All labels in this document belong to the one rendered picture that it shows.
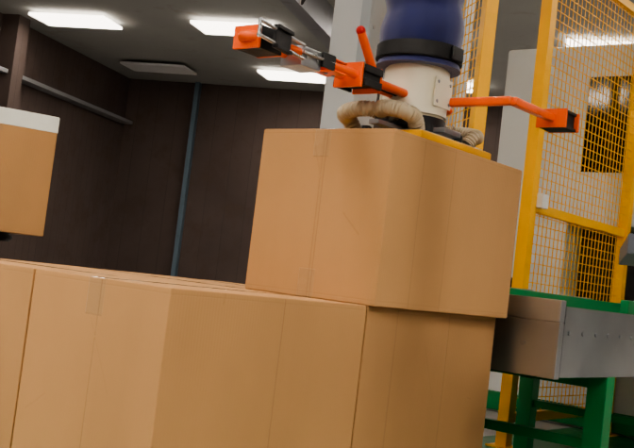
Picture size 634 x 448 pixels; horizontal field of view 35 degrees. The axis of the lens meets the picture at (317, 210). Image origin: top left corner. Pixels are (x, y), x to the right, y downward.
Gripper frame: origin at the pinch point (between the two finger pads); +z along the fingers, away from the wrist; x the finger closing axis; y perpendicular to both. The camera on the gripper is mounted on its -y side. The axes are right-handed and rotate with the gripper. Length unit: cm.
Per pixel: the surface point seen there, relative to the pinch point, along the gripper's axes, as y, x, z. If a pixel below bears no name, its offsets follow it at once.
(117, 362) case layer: -50, -4, 82
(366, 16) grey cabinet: 141, 98, -44
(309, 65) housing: -5.4, -2.8, 16.3
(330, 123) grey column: 143, 111, -1
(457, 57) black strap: 40.8, -11.1, 3.3
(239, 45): -22.7, 2.5, 15.9
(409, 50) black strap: 31.0, -3.4, 3.6
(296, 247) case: 10, 8, 56
